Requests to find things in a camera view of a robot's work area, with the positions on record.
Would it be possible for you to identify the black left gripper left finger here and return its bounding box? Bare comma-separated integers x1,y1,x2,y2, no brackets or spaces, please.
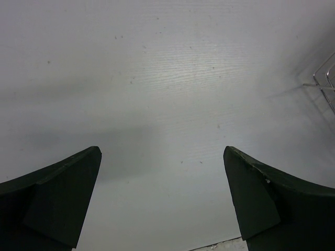
1,146,102,250

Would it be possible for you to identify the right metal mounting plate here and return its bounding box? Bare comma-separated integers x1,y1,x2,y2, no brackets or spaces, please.
192,237,248,251

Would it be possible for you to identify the clear wire dish rack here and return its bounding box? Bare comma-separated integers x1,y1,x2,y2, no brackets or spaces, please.
303,53,334,113

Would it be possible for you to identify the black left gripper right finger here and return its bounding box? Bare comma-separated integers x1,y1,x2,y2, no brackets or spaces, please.
223,146,334,250

